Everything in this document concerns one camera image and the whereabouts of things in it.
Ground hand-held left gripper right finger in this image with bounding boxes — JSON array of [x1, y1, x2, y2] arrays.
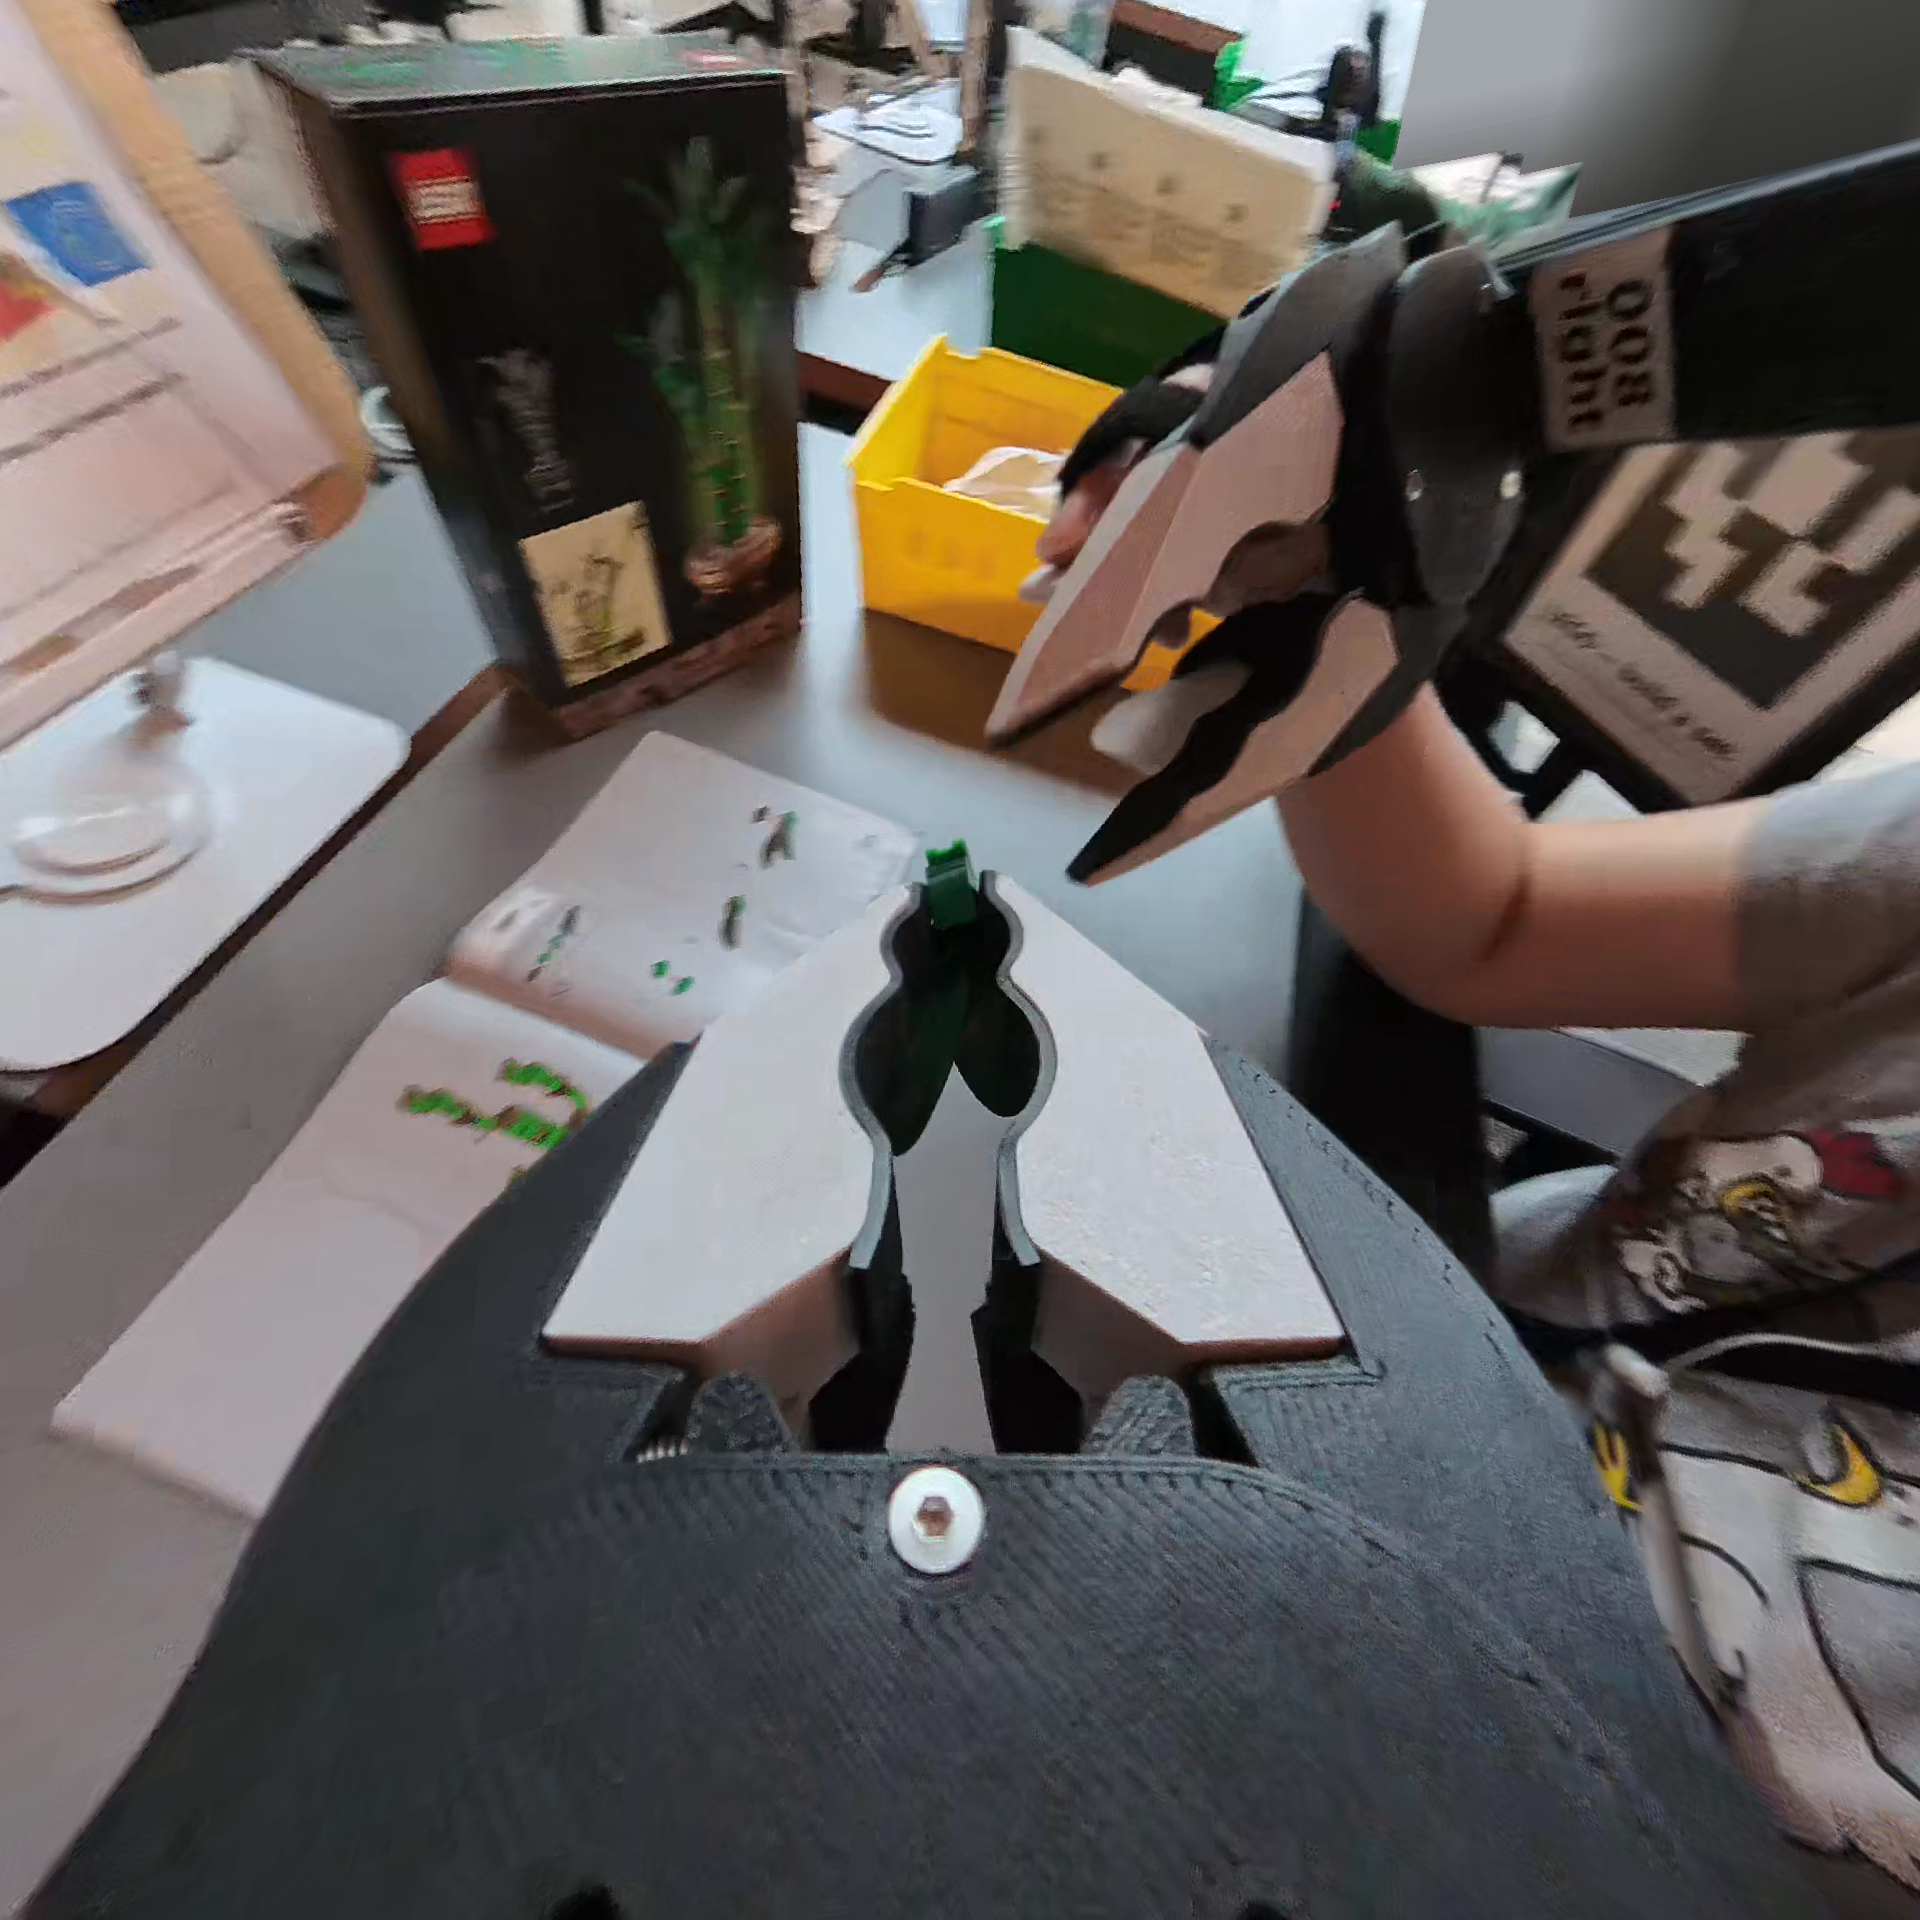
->
[[980, 879, 1347, 1455]]

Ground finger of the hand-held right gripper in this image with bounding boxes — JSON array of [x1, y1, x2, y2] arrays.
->
[[1065, 593, 1408, 887], [981, 348, 1350, 748]]

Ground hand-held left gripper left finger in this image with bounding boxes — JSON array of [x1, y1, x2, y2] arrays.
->
[[542, 882, 919, 1455]]

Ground dark green lego leaf assembly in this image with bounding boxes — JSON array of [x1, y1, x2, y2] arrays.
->
[[852, 841, 1041, 1158]]

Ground person's right forearm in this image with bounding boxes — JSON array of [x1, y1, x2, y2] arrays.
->
[[1276, 696, 1780, 1039]]

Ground open lego instruction booklet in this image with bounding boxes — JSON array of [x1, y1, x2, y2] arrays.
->
[[52, 730, 919, 1521]]

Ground black lego set box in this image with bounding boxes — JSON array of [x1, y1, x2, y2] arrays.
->
[[253, 44, 806, 747]]

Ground person's right hand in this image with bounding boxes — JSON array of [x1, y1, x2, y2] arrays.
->
[[1038, 445, 1165, 605]]

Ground white paper bag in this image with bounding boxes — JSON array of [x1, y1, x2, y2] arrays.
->
[[942, 443, 1098, 522]]

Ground green plastic bin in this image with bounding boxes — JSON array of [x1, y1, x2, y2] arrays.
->
[[987, 237, 1229, 396]]

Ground yellow plastic bin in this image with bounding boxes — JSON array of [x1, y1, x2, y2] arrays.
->
[[846, 332, 1221, 696]]

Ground black framed marker sign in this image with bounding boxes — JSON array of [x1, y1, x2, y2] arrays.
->
[[1495, 423, 1920, 814]]

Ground beige printed card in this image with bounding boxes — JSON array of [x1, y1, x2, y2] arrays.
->
[[1003, 65, 1341, 320]]

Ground grey printed shirt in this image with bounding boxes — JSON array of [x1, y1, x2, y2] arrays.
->
[[1491, 756, 1920, 1895]]

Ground cardboard backed instruction sheet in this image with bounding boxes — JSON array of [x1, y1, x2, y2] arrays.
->
[[0, 0, 376, 752]]

